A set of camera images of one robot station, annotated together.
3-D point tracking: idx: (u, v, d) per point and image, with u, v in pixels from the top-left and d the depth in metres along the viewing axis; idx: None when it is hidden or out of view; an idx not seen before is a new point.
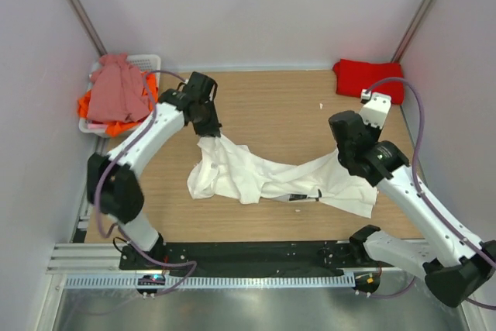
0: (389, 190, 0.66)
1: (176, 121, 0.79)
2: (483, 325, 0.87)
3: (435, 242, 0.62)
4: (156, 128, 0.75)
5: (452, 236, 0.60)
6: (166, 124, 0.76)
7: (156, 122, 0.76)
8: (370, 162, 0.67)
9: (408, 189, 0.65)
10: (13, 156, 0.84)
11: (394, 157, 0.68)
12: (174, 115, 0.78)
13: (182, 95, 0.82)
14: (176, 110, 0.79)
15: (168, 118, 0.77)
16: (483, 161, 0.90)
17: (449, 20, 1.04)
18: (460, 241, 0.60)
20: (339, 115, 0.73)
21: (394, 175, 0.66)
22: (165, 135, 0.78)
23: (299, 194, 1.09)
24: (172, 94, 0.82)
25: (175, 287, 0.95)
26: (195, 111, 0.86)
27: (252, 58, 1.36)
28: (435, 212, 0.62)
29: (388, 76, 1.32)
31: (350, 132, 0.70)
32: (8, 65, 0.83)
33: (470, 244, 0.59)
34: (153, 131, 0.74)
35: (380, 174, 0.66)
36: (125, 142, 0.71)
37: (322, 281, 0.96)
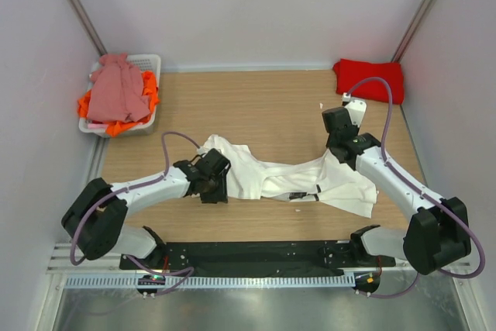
0: (363, 164, 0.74)
1: (180, 187, 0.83)
2: (483, 325, 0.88)
3: (401, 201, 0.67)
4: (162, 184, 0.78)
5: (412, 191, 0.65)
6: (172, 185, 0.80)
7: (164, 180, 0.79)
8: (348, 146, 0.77)
9: (377, 160, 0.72)
10: (13, 156, 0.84)
11: (368, 142, 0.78)
12: (182, 181, 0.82)
13: (195, 169, 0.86)
14: (185, 178, 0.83)
15: (177, 181, 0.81)
16: (483, 162, 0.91)
17: (449, 21, 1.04)
18: (419, 195, 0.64)
20: (331, 109, 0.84)
21: (366, 152, 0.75)
22: (164, 195, 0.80)
23: (297, 193, 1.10)
24: (187, 164, 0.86)
25: (175, 287, 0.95)
26: (201, 186, 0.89)
27: (251, 58, 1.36)
28: (397, 174, 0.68)
29: (388, 76, 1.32)
31: (337, 122, 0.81)
32: (8, 65, 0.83)
33: (428, 197, 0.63)
34: (157, 187, 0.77)
35: (353, 153, 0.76)
36: (131, 182, 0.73)
37: (322, 281, 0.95)
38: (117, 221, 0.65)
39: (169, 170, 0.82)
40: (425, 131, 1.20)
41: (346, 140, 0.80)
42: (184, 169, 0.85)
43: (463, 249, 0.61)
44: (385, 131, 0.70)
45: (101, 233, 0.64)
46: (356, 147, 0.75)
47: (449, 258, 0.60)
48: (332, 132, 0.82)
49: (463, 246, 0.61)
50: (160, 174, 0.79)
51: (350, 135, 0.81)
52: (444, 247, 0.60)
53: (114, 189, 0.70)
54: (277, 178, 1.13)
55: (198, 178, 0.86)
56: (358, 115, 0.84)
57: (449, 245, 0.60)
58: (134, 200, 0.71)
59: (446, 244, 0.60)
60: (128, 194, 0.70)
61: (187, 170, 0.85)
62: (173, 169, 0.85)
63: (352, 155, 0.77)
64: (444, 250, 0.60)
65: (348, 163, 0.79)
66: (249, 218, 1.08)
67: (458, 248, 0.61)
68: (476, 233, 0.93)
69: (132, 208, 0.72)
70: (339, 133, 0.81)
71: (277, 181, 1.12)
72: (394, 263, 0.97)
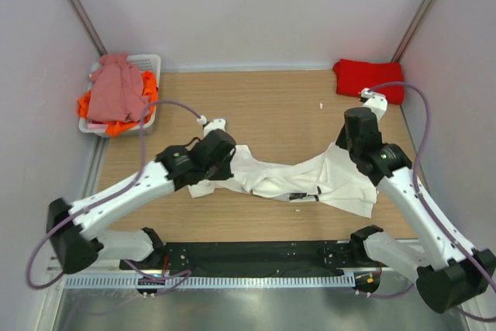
0: (389, 188, 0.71)
1: (163, 188, 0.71)
2: (483, 326, 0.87)
3: (426, 242, 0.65)
4: (134, 191, 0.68)
5: (444, 237, 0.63)
6: (146, 191, 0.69)
7: (137, 185, 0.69)
8: (375, 160, 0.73)
9: (407, 190, 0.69)
10: (13, 157, 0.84)
11: (397, 159, 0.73)
12: (161, 181, 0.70)
13: (184, 159, 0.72)
14: (164, 177, 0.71)
15: (153, 184, 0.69)
16: (482, 163, 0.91)
17: (449, 22, 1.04)
18: (451, 243, 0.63)
20: (356, 111, 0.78)
21: (394, 175, 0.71)
22: (145, 199, 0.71)
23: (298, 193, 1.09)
24: (173, 154, 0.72)
25: (176, 287, 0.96)
26: (193, 178, 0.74)
27: (251, 59, 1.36)
28: (429, 213, 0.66)
29: (389, 76, 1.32)
31: (362, 130, 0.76)
32: (8, 65, 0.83)
33: (459, 247, 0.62)
34: (126, 197, 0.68)
35: (381, 172, 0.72)
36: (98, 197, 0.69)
37: (321, 281, 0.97)
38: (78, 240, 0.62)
39: (145, 170, 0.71)
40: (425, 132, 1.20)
41: (370, 151, 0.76)
42: (168, 163, 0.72)
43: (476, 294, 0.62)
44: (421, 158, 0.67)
45: (64, 263, 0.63)
46: (384, 167, 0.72)
47: (463, 300, 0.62)
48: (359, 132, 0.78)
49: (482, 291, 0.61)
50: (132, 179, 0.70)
51: (375, 144, 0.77)
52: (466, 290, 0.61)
53: (73, 210, 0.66)
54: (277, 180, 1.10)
55: (188, 170, 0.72)
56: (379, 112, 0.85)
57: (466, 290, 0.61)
58: (94, 222, 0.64)
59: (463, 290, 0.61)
60: (87, 215, 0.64)
61: (173, 163, 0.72)
62: (155, 164, 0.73)
63: (377, 169, 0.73)
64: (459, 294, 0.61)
65: (370, 177, 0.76)
66: (249, 218, 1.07)
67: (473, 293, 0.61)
68: (475, 233, 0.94)
69: (99, 226, 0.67)
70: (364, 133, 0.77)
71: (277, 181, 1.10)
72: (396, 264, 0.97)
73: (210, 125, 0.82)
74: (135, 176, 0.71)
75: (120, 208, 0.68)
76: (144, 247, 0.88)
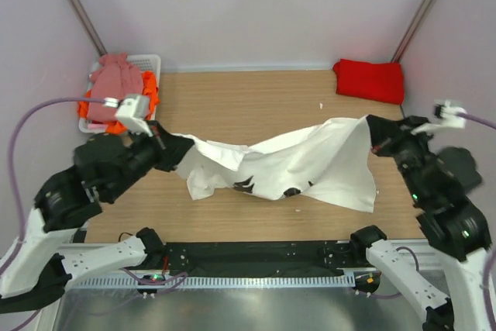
0: (449, 261, 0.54)
1: (56, 234, 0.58)
2: None
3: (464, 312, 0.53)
4: (23, 251, 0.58)
5: None
6: (34, 248, 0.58)
7: (23, 243, 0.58)
8: (453, 233, 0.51)
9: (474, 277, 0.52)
10: (13, 157, 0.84)
11: (477, 234, 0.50)
12: (42, 234, 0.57)
13: (57, 200, 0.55)
14: (43, 229, 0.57)
15: (33, 241, 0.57)
16: (482, 163, 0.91)
17: (449, 22, 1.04)
18: None
20: (450, 156, 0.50)
21: (470, 257, 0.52)
22: (43, 249, 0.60)
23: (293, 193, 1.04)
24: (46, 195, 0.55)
25: (175, 287, 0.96)
26: (91, 210, 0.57)
27: (250, 59, 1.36)
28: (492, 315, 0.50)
29: (388, 77, 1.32)
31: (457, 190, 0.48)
32: (8, 65, 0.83)
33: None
34: (17, 261, 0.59)
35: (454, 250, 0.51)
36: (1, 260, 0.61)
37: (321, 281, 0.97)
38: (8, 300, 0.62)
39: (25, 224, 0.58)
40: None
41: (450, 217, 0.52)
42: (43, 202, 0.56)
43: None
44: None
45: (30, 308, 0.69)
46: (459, 248, 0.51)
47: None
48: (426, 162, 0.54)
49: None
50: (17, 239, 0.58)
51: (460, 211, 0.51)
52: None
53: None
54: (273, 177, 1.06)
55: (71, 208, 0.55)
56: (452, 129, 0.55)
57: None
58: (7, 288, 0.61)
59: None
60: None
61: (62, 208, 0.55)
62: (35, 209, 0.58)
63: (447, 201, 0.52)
64: None
65: (435, 244, 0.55)
66: (249, 218, 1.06)
67: None
68: None
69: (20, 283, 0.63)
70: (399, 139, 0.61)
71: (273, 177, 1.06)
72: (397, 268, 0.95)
73: (120, 112, 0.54)
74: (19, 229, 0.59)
75: (22, 267, 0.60)
76: (134, 255, 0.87)
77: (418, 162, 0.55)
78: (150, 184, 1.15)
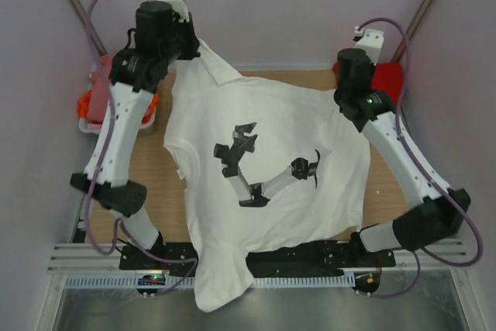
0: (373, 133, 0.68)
1: (142, 105, 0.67)
2: (483, 325, 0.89)
3: (404, 182, 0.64)
4: (119, 124, 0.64)
5: (421, 177, 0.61)
6: (127, 115, 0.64)
7: (117, 116, 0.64)
8: (360, 105, 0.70)
9: (389, 132, 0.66)
10: (14, 157, 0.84)
11: (382, 103, 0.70)
12: (132, 99, 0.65)
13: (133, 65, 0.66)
14: (132, 91, 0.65)
15: (128, 108, 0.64)
16: (481, 162, 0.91)
17: (450, 20, 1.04)
18: (428, 183, 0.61)
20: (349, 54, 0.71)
21: (379, 118, 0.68)
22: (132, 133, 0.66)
23: (301, 167, 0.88)
24: (122, 63, 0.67)
25: (175, 287, 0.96)
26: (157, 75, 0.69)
27: (249, 57, 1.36)
28: (410, 153, 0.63)
29: (388, 75, 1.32)
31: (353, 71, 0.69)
32: (8, 66, 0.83)
33: (436, 186, 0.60)
34: (120, 133, 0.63)
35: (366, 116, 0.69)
36: (97, 153, 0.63)
37: (321, 281, 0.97)
38: (124, 184, 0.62)
39: (113, 97, 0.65)
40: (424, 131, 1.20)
41: (356, 98, 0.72)
42: (123, 72, 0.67)
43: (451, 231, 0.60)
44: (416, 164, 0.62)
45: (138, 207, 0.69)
46: (368, 110, 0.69)
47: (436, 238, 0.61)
48: (356, 62, 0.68)
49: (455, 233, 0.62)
50: (111, 116, 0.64)
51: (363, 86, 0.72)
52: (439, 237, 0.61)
53: (89, 176, 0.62)
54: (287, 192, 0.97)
55: (143, 75, 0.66)
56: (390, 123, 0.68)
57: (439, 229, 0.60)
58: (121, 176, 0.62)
59: (438, 229, 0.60)
60: (104, 172, 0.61)
61: (125, 70, 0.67)
62: (115, 87, 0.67)
63: (363, 115, 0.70)
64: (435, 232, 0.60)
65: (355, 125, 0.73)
66: None
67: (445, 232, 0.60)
68: None
69: (123, 167, 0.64)
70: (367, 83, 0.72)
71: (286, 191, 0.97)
72: (394, 264, 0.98)
73: None
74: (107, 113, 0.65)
75: (125, 139, 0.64)
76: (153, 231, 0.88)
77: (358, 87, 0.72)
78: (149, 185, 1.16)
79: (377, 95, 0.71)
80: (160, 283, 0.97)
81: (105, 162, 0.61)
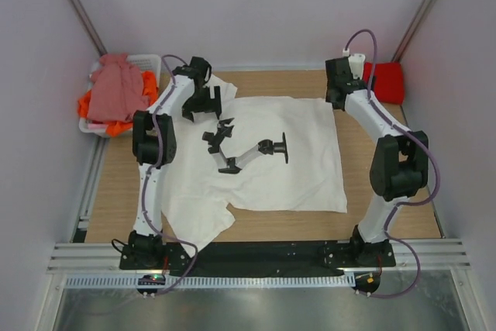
0: (355, 108, 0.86)
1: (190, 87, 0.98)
2: (483, 325, 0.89)
3: (374, 131, 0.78)
4: (177, 90, 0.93)
5: (384, 124, 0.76)
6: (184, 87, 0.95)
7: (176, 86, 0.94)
8: (341, 87, 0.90)
9: (363, 100, 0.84)
10: (13, 158, 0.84)
11: (358, 85, 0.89)
12: (186, 81, 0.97)
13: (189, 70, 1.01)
14: (189, 78, 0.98)
15: (184, 83, 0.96)
16: (481, 163, 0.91)
17: (450, 21, 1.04)
18: (390, 127, 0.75)
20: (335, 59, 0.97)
21: (354, 94, 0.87)
22: (180, 98, 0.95)
23: (266, 145, 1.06)
24: (181, 68, 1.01)
25: (175, 287, 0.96)
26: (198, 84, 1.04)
27: (249, 58, 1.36)
28: (377, 111, 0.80)
29: (388, 75, 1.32)
31: (337, 68, 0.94)
32: (8, 65, 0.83)
33: (397, 128, 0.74)
34: (177, 92, 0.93)
35: (345, 93, 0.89)
36: (159, 101, 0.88)
37: (321, 281, 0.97)
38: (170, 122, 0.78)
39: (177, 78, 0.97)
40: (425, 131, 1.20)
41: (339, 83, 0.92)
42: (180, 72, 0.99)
43: (419, 178, 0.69)
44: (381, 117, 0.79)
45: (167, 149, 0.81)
46: (347, 88, 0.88)
47: (406, 182, 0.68)
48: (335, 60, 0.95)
49: (422, 175, 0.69)
50: (171, 84, 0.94)
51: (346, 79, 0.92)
52: (401, 175, 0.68)
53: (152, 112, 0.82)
54: (259, 164, 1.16)
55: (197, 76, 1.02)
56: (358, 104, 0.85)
57: (407, 173, 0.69)
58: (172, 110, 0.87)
59: (404, 173, 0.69)
60: (163, 110, 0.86)
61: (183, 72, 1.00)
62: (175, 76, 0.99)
63: (343, 95, 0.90)
64: (401, 175, 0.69)
65: (339, 105, 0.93)
66: (249, 218, 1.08)
67: (415, 177, 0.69)
68: (476, 234, 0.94)
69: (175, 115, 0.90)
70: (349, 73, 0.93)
71: (259, 166, 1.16)
72: (394, 264, 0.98)
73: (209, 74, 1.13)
74: (170, 84, 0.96)
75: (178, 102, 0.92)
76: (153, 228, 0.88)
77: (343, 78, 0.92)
78: None
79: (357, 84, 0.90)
80: (160, 283, 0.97)
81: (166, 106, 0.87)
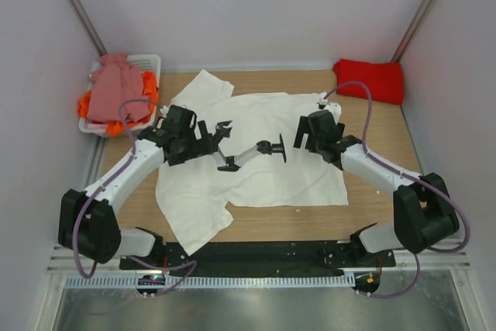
0: (353, 163, 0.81)
1: (157, 156, 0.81)
2: (483, 325, 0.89)
3: (382, 183, 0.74)
4: (136, 162, 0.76)
5: (392, 174, 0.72)
6: (145, 160, 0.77)
7: (136, 157, 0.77)
8: (332, 148, 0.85)
9: (359, 154, 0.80)
10: (13, 156, 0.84)
11: (349, 141, 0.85)
12: (153, 149, 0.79)
13: (162, 132, 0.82)
14: (156, 146, 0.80)
15: (147, 153, 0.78)
16: (480, 163, 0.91)
17: (449, 22, 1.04)
18: (399, 176, 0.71)
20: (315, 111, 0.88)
21: (349, 149, 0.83)
22: (144, 170, 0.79)
23: (264, 146, 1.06)
24: (153, 130, 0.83)
25: (175, 287, 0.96)
26: (176, 146, 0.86)
27: (248, 59, 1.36)
28: (379, 162, 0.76)
29: (388, 76, 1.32)
31: (322, 125, 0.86)
32: (8, 65, 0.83)
33: (408, 177, 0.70)
34: (132, 167, 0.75)
35: (339, 154, 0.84)
36: (104, 177, 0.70)
37: (321, 281, 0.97)
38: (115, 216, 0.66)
39: (136, 146, 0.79)
40: (424, 131, 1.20)
41: (330, 142, 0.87)
42: (149, 137, 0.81)
43: (448, 223, 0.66)
44: (384, 166, 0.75)
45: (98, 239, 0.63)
46: (340, 149, 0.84)
47: (439, 233, 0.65)
48: (319, 117, 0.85)
49: (450, 220, 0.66)
50: (129, 154, 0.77)
51: (334, 136, 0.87)
52: (431, 225, 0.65)
53: (90, 193, 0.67)
54: (259, 163, 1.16)
55: (169, 139, 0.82)
56: (356, 164, 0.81)
57: (436, 221, 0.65)
58: (115, 194, 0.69)
59: (435, 222, 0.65)
60: (106, 191, 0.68)
61: (153, 136, 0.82)
62: (141, 141, 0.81)
63: (337, 156, 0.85)
64: (431, 225, 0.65)
65: (335, 163, 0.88)
66: (251, 218, 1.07)
67: (445, 222, 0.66)
68: (476, 233, 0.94)
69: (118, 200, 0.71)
70: (332, 125, 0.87)
71: (259, 165, 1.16)
72: (394, 264, 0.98)
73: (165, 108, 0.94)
74: (129, 152, 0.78)
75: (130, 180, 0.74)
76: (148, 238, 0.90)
77: (329, 135, 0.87)
78: (147, 184, 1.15)
79: (346, 137, 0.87)
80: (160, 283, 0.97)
81: (110, 184, 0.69)
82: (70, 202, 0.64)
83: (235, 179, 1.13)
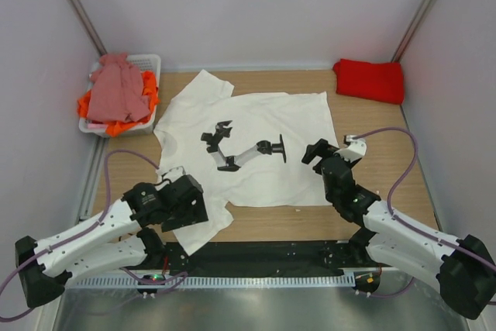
0: (376, 225, 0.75)
1: (131, 226, 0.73)
2: (483, 325, 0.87)
3: (418, 250, 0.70)
4: (98, 231, 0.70)
5: (429, 241, 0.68)
6: (110, 230, 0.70)
7: (101, 225, 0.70)
8: (351, 207, 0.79)
9: (384, 216, 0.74)
10: (14, 157, 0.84)
11: (368, 198, 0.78)
12: (124, 222, 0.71)
13: (149, 200, 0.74)
14: (129, 215, 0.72)
15: (115, 225, 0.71)
16: (480, 164, 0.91)
17: (449, 22, 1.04)
18: (438, 243, 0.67)
20: (331, 164, 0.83)
21: (370, 209, 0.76)
22: (111, 238, 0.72)
23: (264, 145, 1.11)
24: (141, 193, 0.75)
25: (175, 287, 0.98)
26: (160, 218, 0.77)
27: (248, 58, 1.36)
28: (411, 225, 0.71)
29: (388, 76, 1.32)
31: (340, 183, 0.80)
32: (8, 66, 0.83)
33: (447, 244, 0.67)
34: (91, 237, 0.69)
35: (359, 214, 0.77)
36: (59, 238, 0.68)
37: (321, 281, 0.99)
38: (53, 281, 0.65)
39: (108, 212, 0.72)
40: (424, 131, 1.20)
41: (349, 199, 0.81)
42: (136, 200, 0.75)
43: None
44: (418, 230, 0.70)
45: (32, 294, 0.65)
46: (359, 208, 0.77)
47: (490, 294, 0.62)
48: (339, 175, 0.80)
49: None
50: (96, 220, 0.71)
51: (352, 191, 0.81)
52: (480, 288, 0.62)
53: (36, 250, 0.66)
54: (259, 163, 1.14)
55: (156, 208, 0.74)
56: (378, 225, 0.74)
57: (483, 281, 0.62)
58: (56, 262, 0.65)
59: (482, 282, 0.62)
60: (50, 255, 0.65)
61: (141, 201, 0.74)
62: (122, 201, 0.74)
63: (358, 215, 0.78)
64: (481, 289, 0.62)
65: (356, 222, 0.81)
66: (251, 217, 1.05)
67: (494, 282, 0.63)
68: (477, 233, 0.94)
69: (62, 263, 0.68)
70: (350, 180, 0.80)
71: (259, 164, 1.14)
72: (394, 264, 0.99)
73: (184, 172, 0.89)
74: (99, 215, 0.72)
75: (87, 246, 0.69)
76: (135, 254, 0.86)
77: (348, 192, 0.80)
78: None
79: (363, 192, 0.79)
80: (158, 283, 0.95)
81: (56, 250, 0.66)
82: (18, 249, 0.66)
83: (236, 178, 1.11)
